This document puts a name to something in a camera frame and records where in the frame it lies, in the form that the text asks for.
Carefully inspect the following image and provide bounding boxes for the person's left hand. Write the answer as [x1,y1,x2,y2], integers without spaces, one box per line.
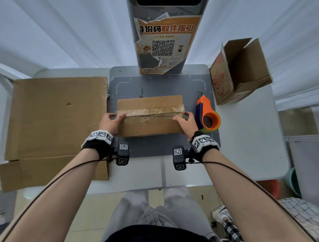
[99,112,127,135]

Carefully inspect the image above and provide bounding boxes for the person's right hand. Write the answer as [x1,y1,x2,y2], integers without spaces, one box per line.
[172,111,199,140]

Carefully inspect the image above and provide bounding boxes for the blue orange tape dispenser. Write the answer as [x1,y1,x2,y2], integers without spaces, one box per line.
[200,111,222,133]
[195,94,222,133]

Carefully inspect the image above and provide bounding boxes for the cardboard box black print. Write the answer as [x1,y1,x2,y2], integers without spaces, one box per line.
[116,94,185,138]

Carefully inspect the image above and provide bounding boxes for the large cardboard box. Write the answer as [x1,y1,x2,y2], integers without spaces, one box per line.
[0,76,110,193]

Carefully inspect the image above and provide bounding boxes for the red print cardboard box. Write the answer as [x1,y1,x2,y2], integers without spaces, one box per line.
[209,38,273,106]

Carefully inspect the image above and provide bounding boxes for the person's right forearm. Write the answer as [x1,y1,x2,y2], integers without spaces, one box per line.
[202,149,317,242]

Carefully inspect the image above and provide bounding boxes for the person's left forearm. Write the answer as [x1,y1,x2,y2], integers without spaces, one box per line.
[5,149,100,242]

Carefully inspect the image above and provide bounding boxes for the grey scanning mat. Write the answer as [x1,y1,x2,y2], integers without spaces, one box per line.
[108,0,221,158]

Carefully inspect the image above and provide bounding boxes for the grey scanner kiosk with poster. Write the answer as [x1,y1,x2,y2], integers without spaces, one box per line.
[134,15,202,75]

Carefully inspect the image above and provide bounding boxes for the grey trousers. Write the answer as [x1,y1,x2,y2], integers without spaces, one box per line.
[101,188,220,242]

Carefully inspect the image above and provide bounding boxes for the white sneaker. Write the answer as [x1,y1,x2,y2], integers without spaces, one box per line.
[212,205,232,224]

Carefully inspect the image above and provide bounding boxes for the orange plastic basin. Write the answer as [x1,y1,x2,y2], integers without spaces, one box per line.
[258,179,281,199]

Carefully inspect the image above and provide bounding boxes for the white perforated metal bar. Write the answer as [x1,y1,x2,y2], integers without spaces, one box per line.
[284,134,319,143]

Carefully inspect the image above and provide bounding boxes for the black white plaid cloth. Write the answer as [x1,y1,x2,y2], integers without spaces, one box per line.
[222,219,244,242]

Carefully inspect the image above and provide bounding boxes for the teal plastic bucket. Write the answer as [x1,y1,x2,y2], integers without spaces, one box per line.
[284,168,301,197]

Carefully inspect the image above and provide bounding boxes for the black shirt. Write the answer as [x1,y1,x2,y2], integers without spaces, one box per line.
[104,224,212,242]

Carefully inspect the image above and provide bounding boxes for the grey printed floor mat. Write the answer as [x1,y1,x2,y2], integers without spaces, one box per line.
[0,190,17,225]

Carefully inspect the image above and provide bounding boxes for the white checked cloth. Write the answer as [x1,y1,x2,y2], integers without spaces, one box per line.
[278,197,319,240]

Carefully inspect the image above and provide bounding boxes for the white metal frame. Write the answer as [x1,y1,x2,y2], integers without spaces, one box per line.
[0,62,33,155]

